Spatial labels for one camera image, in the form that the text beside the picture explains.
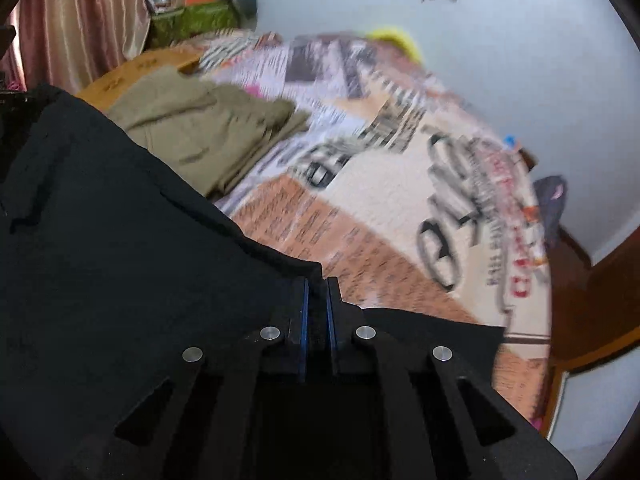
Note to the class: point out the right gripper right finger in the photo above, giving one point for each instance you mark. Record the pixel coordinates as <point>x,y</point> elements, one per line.
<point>428,407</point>

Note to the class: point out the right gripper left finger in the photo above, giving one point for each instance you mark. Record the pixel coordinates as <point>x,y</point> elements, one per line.
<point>231,412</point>

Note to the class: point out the black pants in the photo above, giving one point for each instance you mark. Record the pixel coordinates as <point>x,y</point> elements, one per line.
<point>111,267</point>

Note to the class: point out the printed bed blanket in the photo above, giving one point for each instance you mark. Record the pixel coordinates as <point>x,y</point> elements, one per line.
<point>397,190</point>

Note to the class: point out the grey bag on floor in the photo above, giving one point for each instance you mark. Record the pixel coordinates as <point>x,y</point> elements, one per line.
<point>551,195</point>

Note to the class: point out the folded olive green pants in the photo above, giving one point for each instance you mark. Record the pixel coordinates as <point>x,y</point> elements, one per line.
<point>210,134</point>

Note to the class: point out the wooden lap board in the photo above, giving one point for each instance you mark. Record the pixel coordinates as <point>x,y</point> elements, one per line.
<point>105,91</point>

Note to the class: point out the yellow pillow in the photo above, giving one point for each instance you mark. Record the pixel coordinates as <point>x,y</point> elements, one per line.
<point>400,40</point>

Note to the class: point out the green storage bag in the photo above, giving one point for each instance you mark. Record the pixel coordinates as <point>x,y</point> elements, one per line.
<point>172,27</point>

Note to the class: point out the striped pink curtain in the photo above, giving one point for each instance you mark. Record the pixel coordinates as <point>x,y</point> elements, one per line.
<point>71,43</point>

